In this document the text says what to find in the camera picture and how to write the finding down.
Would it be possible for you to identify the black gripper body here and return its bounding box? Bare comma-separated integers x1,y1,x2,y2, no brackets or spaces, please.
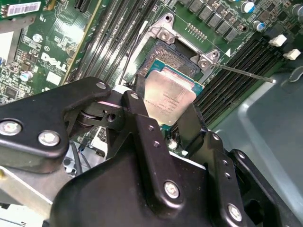
49,132,221,227

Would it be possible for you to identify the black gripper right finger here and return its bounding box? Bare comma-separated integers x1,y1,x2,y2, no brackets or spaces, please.
177,103,303,227

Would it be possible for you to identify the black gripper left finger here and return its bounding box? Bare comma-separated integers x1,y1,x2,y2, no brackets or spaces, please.
0,74,187,213

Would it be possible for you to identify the silver CPU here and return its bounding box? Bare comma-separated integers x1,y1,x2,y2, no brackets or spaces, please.
143,59,205,131

